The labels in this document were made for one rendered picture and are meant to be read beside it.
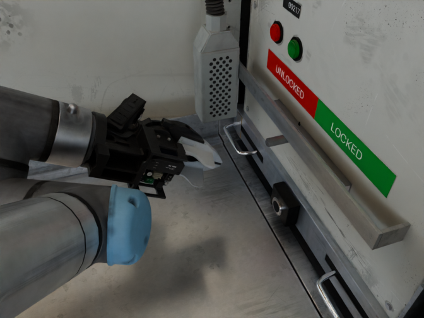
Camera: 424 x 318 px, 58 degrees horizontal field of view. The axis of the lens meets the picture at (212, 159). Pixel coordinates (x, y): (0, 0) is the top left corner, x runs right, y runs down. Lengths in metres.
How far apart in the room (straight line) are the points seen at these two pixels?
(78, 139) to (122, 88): 0.47
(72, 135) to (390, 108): 0.35
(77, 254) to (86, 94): 0.67
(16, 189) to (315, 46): 0.39
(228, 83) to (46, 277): 0.50
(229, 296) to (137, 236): 0.28
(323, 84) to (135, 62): 0.47
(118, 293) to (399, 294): 0.39
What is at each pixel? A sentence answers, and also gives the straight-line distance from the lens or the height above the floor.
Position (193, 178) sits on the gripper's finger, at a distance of 0.56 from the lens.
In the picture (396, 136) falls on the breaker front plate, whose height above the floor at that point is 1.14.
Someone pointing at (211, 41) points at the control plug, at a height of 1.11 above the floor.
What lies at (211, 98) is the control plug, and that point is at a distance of 0.70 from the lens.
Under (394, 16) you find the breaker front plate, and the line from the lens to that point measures 0.42.
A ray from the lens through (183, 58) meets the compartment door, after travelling 0.87.
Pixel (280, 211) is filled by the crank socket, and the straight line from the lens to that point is 0.65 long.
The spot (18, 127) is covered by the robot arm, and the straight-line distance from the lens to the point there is 0.45.
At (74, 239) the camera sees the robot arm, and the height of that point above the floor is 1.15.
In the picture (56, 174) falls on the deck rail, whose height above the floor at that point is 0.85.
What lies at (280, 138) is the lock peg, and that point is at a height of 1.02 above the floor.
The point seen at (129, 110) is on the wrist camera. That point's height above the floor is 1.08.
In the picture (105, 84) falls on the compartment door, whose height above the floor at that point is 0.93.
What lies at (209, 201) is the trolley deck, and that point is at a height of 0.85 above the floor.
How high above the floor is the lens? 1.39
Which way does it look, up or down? 42 degrees down
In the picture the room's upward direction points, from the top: straight up
